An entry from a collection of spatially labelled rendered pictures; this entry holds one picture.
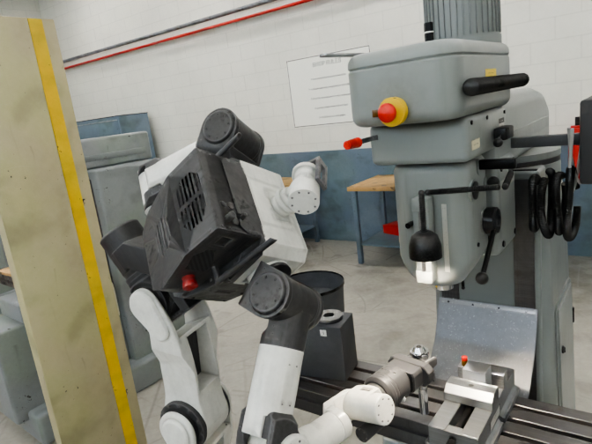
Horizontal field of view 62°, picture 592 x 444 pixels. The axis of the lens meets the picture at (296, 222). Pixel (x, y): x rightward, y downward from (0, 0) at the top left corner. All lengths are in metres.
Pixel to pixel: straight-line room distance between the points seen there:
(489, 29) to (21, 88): 1.84
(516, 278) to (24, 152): 1.98
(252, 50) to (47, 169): 4.97
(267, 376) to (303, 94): 5.78
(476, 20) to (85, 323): 2.07
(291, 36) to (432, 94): 5.68
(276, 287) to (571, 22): 4.80
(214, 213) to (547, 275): 1.14
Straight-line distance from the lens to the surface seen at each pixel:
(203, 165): 1.01
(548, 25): 5.51
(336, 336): 1.60
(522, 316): 1.76
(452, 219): 1.23
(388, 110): 1.05
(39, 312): 2.48
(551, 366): 1.88
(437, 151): 1.17
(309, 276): 3.63
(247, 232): 0.98
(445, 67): 1.07
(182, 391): 1.40
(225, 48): 7.41
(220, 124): 1.17
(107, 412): 2.80
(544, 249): 1.72
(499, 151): 1.44
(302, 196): 1.02
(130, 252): 1.30
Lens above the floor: 1.80
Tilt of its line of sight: 13 degrees down
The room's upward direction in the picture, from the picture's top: 7 degrees counter-clockwise
